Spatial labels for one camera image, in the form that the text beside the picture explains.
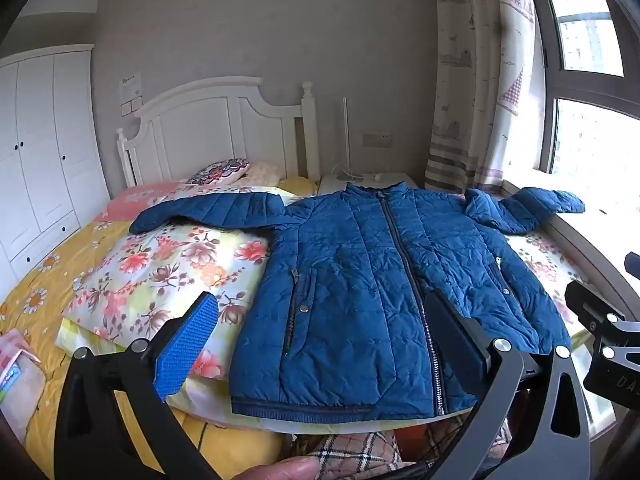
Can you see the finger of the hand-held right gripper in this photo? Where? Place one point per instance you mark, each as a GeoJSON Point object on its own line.
{"type": "Point", "coordinates": [590, 305]}
{"type": "Point", "coordinates": [632, 265]}

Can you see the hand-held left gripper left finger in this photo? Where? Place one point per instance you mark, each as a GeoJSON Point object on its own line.
{"type": "Point", "coordinates": [185, 345]}

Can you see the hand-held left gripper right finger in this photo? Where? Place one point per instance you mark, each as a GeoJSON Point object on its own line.
{"type": "Point", "coordinates": [450, 340]}

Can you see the blue puffer jacket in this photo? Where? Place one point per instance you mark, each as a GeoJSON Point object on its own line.
{"type": "Point", "coordinates": [350, 285]}

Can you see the person's left hand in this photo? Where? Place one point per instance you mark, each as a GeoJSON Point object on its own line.
{"type": "Point", "coordinates": [280, 470]}

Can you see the window sill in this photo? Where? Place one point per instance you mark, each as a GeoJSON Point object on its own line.
{"type": "Point", "coordinates": [600, 240]}

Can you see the floral quilt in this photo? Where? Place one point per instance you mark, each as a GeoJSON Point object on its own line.
{"type": "Point", "coordinates": [150, 280]}

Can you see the dark framed window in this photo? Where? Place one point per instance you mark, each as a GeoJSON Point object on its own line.
{"type": "Point", "coordinates": [585, 135]}

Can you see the plaid pants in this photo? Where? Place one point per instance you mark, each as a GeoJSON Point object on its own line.
{"type": "Point", "coordinates": [350, 447]}

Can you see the yellow flowered bedsheet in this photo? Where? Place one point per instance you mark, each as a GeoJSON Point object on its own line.
{"type": "Point", "coordinates": [50, 270]}

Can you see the pink pillow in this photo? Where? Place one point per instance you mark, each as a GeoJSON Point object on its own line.
{"type": "Point", "coordinates": [130, 200]}

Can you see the pink pouch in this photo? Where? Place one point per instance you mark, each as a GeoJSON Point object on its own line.
{"type": "Point", "coordinates": [20, 385]}

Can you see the white nightstand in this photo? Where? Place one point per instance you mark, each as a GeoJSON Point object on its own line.
{"type": "Point", "coordinates": [392, 180]}

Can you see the patterned round pillow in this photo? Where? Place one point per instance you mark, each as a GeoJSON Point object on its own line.
{"type": "Point", "coordinates": [220, 171]}

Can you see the cream pillow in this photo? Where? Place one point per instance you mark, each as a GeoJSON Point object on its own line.
{"type": "Point", "coordinates": [262, 172]}

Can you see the white bed headboard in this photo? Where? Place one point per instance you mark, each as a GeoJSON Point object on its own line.
{"type": "Point", "coordinates": [200, 130]}

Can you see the white wardrobe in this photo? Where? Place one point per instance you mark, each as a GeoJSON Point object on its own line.
{"type": "Point", "coordinates": [40, 160]}

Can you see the sailboat print curtain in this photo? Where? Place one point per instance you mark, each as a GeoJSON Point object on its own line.
{"type": "Point", "coordinates": [475, 85]}

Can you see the white paper notice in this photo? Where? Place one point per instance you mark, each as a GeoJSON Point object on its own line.
{"type": "Point", "coordinates": [131, 86]}

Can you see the wall socket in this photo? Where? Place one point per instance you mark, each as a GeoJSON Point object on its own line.
{"type": "Point", "coordinates": [376, 138]}

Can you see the wall switch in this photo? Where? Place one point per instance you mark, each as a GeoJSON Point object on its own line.
{"type": "Point", "coordinates": [131, 108]}

